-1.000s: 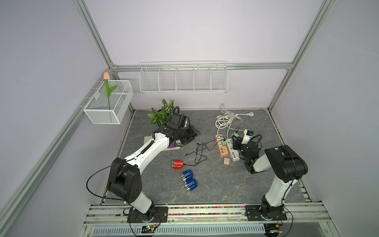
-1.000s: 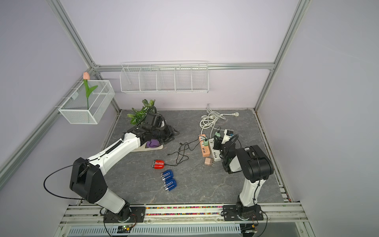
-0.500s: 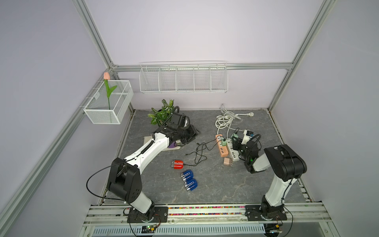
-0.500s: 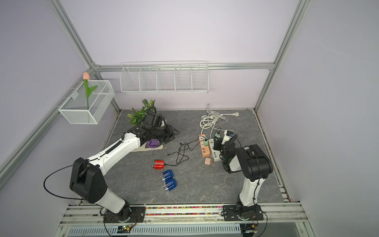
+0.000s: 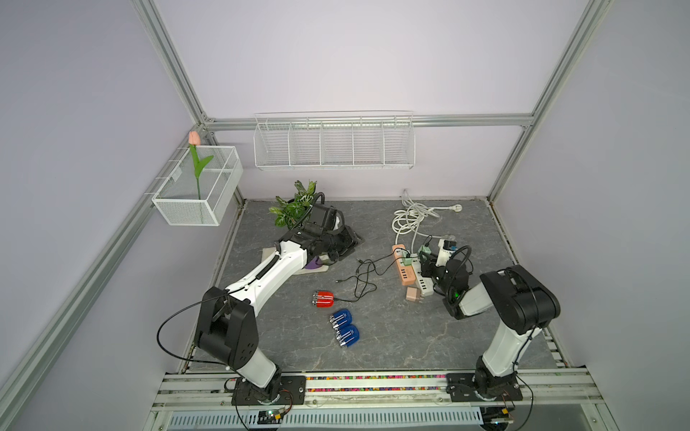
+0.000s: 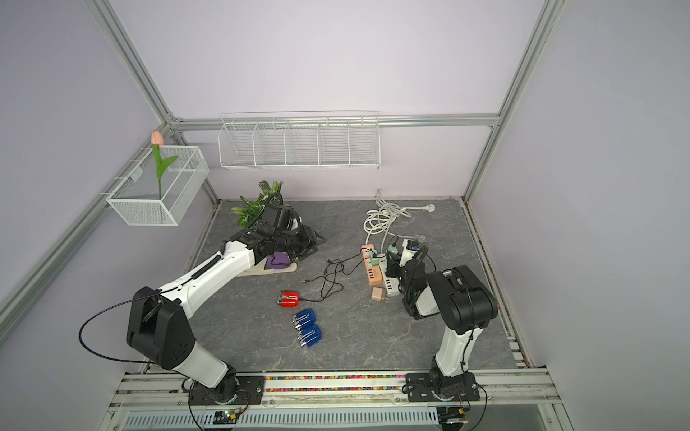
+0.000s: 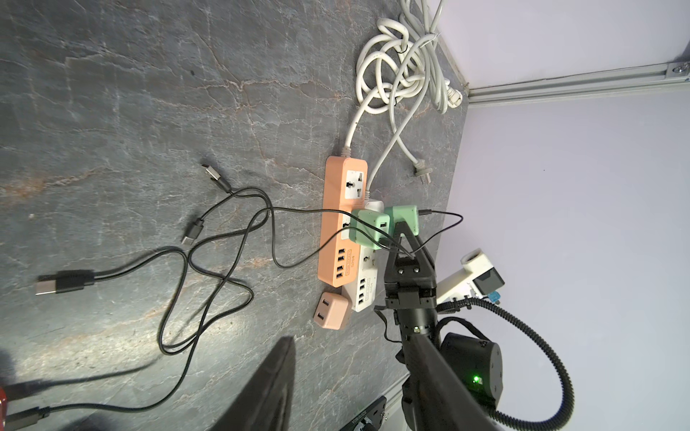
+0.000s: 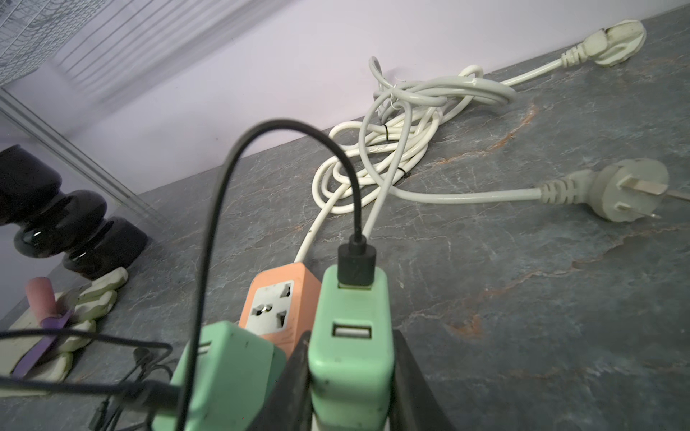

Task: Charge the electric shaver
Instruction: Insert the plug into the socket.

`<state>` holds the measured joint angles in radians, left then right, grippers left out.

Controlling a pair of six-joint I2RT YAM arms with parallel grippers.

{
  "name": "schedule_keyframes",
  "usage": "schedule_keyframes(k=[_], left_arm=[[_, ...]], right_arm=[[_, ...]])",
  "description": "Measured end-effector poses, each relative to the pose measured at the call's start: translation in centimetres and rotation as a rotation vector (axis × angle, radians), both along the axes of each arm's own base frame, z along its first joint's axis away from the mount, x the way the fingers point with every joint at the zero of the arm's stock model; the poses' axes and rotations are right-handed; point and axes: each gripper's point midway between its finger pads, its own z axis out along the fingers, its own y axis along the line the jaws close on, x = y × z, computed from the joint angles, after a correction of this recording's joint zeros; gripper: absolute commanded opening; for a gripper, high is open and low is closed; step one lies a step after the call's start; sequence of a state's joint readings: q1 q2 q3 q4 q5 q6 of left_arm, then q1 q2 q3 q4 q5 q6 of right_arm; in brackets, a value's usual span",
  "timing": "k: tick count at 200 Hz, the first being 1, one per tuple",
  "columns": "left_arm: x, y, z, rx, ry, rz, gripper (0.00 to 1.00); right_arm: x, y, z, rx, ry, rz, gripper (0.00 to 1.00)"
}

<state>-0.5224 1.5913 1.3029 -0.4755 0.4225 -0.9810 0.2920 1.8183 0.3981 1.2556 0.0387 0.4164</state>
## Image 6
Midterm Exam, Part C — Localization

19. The red electric shaver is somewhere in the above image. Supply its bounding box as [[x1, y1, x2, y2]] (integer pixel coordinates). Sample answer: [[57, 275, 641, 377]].
[[277, 291, 300, 308]]

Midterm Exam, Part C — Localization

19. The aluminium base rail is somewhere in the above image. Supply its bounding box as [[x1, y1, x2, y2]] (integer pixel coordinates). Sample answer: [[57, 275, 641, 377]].
[[107, 368, 563, 412]]

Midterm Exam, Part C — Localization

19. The white power strip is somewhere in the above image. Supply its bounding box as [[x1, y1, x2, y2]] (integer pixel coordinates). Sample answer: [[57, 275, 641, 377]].
[[379, 252, 401, 297]]

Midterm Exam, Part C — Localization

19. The white wire basket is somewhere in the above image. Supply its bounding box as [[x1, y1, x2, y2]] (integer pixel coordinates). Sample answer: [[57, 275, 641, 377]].
[[107, 145, 210, 227]]

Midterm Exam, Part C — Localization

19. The white power cord bundle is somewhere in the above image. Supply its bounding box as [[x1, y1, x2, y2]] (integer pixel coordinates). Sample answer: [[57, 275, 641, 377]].
[[364, 189, 437, 250]]

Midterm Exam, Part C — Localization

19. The long white wire shelf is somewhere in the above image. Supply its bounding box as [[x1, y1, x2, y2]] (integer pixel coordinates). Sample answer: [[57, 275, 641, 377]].
[[218, 111, 381, 170]]

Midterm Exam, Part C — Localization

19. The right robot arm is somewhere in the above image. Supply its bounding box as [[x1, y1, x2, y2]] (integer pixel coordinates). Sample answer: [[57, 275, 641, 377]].
[[385, 239, 499, 402]]

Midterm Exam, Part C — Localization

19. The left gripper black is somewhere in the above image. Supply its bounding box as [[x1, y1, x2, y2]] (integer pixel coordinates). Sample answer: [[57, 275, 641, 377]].
[[275, 224, 328, 261]]

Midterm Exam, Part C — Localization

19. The cream hand-shaped holder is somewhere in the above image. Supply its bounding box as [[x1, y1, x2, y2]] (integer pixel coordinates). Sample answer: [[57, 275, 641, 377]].
[[237, 259, 298, 277]]

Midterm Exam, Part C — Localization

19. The black USB cable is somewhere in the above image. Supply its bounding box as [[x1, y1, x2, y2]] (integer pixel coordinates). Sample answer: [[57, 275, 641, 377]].
[[303, 236, 400, 300], [298, 250, 378, 303]]

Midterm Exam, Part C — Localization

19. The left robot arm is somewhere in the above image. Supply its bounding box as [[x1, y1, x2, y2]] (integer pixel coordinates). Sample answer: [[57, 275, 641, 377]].
[[126, 203, 326, 404]]

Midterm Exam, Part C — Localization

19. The orange power strip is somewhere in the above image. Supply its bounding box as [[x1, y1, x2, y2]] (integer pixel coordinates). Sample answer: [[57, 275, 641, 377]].
[[361, 244, 384, 287]]

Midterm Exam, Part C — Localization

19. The pink charger cube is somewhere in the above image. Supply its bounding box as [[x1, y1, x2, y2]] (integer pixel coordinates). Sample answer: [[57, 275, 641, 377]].
[[371, 287, 387, 303]]

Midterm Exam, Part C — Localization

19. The pink artificial tulip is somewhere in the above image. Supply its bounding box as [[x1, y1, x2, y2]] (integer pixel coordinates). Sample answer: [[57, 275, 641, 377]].
[[151, 131, 178, 200]]

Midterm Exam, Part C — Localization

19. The potted green plant black vase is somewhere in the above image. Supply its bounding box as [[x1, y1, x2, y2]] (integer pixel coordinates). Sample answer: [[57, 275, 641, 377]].
[[232, 181, 283, 228]]

